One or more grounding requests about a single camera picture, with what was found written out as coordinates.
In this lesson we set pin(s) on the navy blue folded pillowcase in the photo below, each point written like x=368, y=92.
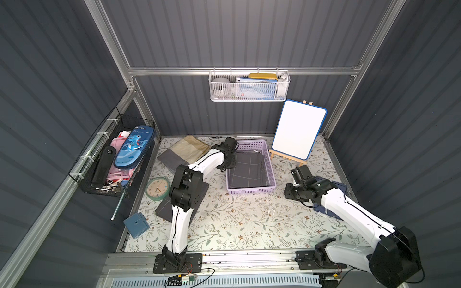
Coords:
x=335, y=202

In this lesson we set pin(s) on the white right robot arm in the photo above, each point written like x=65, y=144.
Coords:
x=392, y=254

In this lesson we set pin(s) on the white tape roll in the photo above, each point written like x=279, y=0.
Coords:
x=220, y=87

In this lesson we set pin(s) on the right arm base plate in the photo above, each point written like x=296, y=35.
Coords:
x=307, y=260

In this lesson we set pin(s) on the blue shark pencil case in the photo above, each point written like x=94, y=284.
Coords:
x=134, y=147

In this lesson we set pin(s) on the beige grey folded pillowcase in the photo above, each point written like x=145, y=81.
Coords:
x=185, y=152

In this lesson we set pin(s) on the black handle tool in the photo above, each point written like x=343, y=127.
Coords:
x=103, y=167

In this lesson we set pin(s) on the purple plastic basket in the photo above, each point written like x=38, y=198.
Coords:
x=255, y=145

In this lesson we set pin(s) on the blue framed whiteboard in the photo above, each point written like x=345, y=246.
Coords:
x=298, y=127

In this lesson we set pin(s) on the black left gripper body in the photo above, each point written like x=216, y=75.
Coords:
x=226, y=159

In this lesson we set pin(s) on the blue white packet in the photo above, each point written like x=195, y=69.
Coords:
x=255, y=89

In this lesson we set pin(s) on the white wire wall basket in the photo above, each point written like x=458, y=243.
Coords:
x=284, y=80

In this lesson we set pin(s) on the pink pouch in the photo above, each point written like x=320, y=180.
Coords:
x=116, y=175

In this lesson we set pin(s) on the green round clock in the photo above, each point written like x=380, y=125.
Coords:
x=157, y=188

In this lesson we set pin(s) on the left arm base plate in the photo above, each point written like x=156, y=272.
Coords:
x=190, y=262

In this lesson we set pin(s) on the yellow box in basket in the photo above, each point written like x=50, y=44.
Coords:
x=263, y=76

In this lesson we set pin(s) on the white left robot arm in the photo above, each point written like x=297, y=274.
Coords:
x=186, y=189

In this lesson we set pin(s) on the black wire wall basket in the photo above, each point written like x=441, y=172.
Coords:
x=115, y=156

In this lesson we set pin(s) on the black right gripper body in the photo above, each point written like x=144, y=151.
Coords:
x=293, y=191

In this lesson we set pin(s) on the dark grey checked pillowcase back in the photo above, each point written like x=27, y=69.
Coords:
x=249, y=171

